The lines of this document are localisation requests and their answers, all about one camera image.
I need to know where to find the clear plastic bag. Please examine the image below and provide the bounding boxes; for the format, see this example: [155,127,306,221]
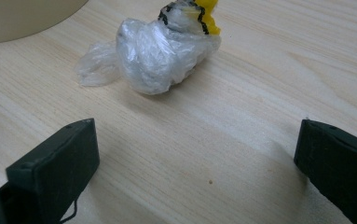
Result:
[76,0,222,96]

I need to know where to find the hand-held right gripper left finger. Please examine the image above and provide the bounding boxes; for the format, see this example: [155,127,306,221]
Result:
[0,118,101,224]

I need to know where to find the yellow wrapper with black trim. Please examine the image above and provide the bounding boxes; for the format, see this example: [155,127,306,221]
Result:
[194,0,222,36]

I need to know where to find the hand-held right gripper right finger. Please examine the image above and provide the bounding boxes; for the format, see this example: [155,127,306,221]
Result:
[293,119,357,224]

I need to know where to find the beige pedal trash bin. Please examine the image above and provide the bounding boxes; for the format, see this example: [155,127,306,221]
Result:
[0,0,89,45]

